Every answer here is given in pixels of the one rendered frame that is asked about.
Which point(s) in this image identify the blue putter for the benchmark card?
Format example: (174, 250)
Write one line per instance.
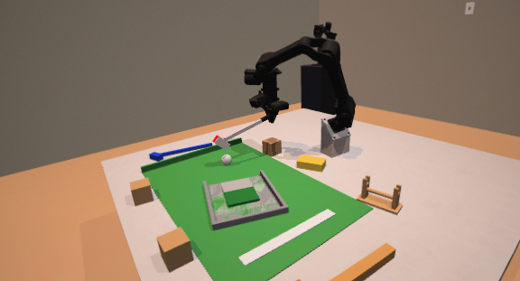
(158, 157)

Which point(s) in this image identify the white golf ball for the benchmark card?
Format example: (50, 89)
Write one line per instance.
(226, 159)

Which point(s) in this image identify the white flat strip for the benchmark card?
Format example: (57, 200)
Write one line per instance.
(288, 236)

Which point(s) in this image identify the green putting mat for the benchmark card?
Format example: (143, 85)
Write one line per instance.
(180, 189)

